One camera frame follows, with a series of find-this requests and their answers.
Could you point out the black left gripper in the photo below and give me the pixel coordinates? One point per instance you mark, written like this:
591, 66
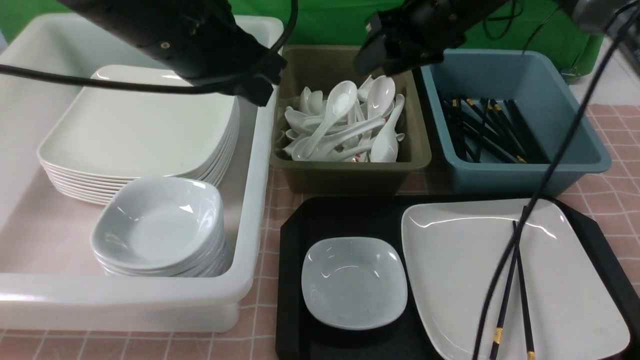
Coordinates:
238, 62

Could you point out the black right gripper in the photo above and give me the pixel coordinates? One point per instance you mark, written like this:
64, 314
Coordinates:
417, 33

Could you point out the white ceramic soup spoon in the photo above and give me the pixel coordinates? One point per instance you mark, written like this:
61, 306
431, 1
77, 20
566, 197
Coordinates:
340, 101

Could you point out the large white square plate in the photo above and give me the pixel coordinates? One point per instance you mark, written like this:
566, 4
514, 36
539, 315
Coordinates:
452, 249

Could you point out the small grey-white square bowl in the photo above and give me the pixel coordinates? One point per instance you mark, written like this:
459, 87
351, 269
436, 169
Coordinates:
354, 283

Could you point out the black chopstick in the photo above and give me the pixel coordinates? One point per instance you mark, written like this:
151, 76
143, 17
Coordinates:
526, 318
498, 333

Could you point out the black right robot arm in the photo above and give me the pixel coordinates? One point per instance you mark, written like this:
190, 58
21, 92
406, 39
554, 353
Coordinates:
617, 19

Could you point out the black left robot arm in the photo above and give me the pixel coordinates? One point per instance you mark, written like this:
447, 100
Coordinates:
161, 29

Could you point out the green backdrop cloth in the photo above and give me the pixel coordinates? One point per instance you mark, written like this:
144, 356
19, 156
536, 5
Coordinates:
537, 26

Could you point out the pile of white spoons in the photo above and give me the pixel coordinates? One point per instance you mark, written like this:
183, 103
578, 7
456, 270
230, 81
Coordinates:
366, 134

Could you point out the pile of black chopsticks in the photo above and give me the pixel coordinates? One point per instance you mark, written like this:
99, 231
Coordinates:
488, 131

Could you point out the blue chopstick bin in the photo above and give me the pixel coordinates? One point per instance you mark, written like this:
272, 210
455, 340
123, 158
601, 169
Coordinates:
529, 79

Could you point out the stack of white plates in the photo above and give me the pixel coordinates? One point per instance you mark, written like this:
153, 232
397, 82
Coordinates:
108, 138

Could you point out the stack of white bowls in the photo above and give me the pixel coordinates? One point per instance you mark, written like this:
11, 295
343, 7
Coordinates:
163, 227

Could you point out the pink checkered tablecloth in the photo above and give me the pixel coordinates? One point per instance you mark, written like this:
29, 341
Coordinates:
611, 199

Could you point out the large white plastic tub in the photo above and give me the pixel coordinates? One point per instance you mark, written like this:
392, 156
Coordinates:
50, 279

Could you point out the black serving tray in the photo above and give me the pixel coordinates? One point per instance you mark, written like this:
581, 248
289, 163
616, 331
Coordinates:
299, 336

